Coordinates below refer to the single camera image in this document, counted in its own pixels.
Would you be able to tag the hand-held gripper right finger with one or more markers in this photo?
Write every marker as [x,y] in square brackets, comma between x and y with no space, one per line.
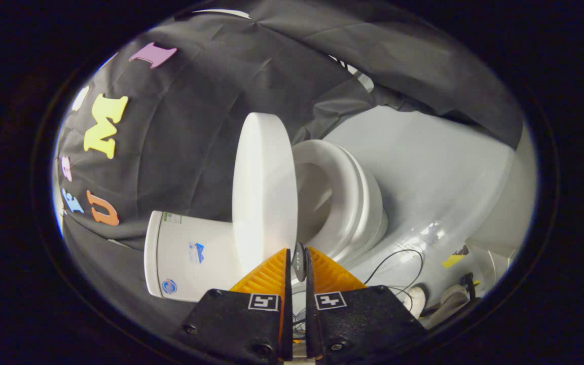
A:
[358,319]

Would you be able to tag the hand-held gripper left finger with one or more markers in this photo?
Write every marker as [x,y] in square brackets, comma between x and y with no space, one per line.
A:
[241,319]

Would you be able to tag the round dark lid pull tab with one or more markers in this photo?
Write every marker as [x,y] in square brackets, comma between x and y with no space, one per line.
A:
[299,261]

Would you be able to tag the white toilet lid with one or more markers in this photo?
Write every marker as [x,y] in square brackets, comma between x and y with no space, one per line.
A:
[264,192]

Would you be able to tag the white toilet bowl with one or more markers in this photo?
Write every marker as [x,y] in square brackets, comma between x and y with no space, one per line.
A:
[373,218]

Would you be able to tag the white shoe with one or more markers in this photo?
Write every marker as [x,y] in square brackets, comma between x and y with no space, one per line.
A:
[416,300]
[449,301]

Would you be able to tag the yellow tape piece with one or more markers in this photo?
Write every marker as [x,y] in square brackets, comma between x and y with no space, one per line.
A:
[453,260]

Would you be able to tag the black backdrop cloth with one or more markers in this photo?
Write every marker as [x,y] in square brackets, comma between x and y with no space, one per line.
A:
[195,126]

